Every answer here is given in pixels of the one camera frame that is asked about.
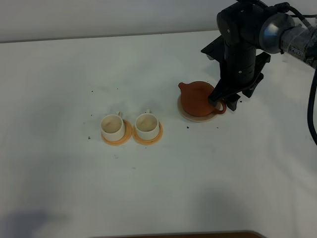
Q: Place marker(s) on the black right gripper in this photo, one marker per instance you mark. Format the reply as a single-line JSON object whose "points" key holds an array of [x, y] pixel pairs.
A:
{"points": [[241, 72]]}

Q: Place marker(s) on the brown clay teapot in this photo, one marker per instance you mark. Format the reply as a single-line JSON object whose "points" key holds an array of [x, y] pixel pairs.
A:
{"points": [[194, 99]]}

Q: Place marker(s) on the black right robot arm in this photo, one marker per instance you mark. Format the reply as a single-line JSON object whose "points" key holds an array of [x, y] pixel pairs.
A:
{"points": [[251, 32]]}

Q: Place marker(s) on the beige round teapot coaster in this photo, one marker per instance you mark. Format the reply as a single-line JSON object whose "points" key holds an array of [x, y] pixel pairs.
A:
{"points": [[192, 118]]}

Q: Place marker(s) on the right white teacup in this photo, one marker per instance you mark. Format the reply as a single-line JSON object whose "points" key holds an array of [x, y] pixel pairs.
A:
{"points": [[147, 125]]}

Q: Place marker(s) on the white teacup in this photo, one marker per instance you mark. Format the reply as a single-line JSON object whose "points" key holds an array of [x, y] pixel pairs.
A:
{"points": [[147, 125], [112, 127]]}

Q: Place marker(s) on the right orange cup coaster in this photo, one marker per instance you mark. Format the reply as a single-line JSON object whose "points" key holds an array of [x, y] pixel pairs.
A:
{"points": [[147, 142]]}

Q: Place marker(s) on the orange cup coaster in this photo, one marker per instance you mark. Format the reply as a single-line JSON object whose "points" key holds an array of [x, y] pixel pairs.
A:
{"points": [[124, 139], [147, 142]]}

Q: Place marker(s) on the left orange cup coaster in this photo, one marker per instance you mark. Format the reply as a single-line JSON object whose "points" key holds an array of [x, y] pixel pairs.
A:
{"points": [[124, 139]]}

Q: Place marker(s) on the left white teacup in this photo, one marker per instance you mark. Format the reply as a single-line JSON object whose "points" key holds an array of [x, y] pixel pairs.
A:
{"points": [[112, 127]]}

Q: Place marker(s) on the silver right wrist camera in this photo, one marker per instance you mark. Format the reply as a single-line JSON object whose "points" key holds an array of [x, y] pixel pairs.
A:
{"points": [[215, 50]]}

